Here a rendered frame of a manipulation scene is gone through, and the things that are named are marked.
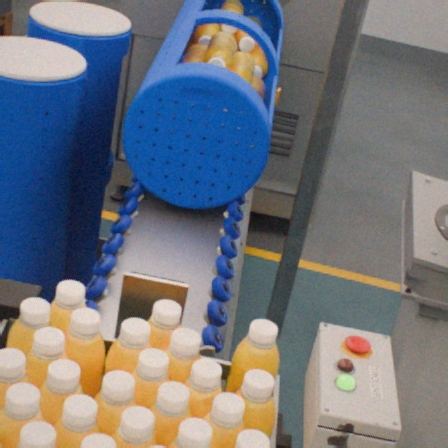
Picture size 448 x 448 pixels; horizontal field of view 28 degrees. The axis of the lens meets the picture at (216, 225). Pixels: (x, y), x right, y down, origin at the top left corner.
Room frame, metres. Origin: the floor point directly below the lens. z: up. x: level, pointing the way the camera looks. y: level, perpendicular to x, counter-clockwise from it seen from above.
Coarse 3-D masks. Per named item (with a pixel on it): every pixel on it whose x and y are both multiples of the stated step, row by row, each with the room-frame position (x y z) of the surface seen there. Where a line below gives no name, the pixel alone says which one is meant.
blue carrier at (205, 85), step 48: (192, 0) 2.27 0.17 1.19; (240, 0) 2.48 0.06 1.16; (144, 96) 1.61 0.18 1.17; (192, 96) 1.62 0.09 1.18; (240, 96) 1.61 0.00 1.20; (144, 144) 1.61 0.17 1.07; (192, 144) 1.61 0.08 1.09; (240, 144) 1.61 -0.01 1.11; (192, 192) 1.61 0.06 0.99; (240, 192) 1.61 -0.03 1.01
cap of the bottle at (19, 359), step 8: (0, 352) 0.89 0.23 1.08; (8, 352) 0.89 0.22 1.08; (16, 352) 0.90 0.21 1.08; (0, 360) 0.88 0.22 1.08; (8, 360) 0.88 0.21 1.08; (16, 360) 0.88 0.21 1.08; (24, 360) 0.89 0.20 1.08; (0, 368) 0.87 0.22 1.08; (8, 368) 0.87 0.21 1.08; (16, 368) 0.87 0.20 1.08; (0, 376) 0.87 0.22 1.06; (8, 376) 0.87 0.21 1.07; (16, 376) 0.87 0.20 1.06
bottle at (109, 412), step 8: (96, 400) 0.88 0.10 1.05; (104, 400) 0.87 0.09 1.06; (128, 400) 0.87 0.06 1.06; (104, 408) 0.86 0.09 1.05; (112, 408) 0.86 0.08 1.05; (120, 408) 0.87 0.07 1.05; (96, 416) 0.86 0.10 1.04; (104, 416) 0.86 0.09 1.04; (112, 416) 0.86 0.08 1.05; (120, 416) 0.86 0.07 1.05; (104, 424) 0.85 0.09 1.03; (112, 424) 0.85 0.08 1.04; (104, 432) 0.85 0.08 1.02; (112, 432) 0.85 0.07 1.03
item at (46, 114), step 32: (0, 96) 1.93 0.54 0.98; (32, 96) 1.94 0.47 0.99; (64, 96) 1.98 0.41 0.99; (0, 128) 1.93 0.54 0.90; (32, 128) 1.94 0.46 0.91; (64, 128) 1.99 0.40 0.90; (0, 160) 1.93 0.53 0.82; (32, 160) 1.94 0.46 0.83; (64, 160) 2.00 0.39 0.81; (0, 192) 1.93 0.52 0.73; (32, 192) 1.94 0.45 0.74; (64, 192) 2.02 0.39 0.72; (0, 224) 1.93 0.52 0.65; (32, 224) 1.95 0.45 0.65; (64, 224) 2.03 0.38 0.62; (0, 256) 1.93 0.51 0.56; (32, 256) 1.95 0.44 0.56; (64, 256) 2.06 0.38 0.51
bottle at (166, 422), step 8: (152, 408) 0.88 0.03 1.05; (160, 408) 0.87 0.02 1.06; (160, 416) 0.87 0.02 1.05; (168, 416) 0.86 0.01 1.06; (176, 416) 0.87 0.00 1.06; (184, 416) 0.87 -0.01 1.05; (160, 424) 0.86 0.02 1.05; (168, 424) 0.86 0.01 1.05; (176, 424) 0.86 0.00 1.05; (160, 432) 0.86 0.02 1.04; (168, 432) 0.86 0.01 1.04; (176, 432) 0.86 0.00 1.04; (160, 440) 0.85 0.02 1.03; (168, 440) 0.85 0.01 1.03
